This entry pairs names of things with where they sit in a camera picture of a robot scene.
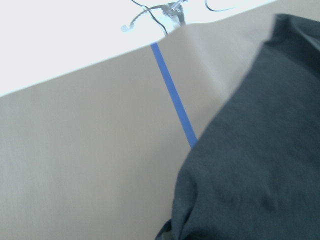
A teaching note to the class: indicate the black printed t-shirt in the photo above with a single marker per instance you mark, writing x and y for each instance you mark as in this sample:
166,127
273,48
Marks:
254,174

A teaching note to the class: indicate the brown paper table cover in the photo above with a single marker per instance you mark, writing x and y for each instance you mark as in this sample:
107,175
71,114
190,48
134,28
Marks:
95,154

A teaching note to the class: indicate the silver stand with green tip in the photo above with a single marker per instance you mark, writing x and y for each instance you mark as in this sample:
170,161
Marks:
172,10

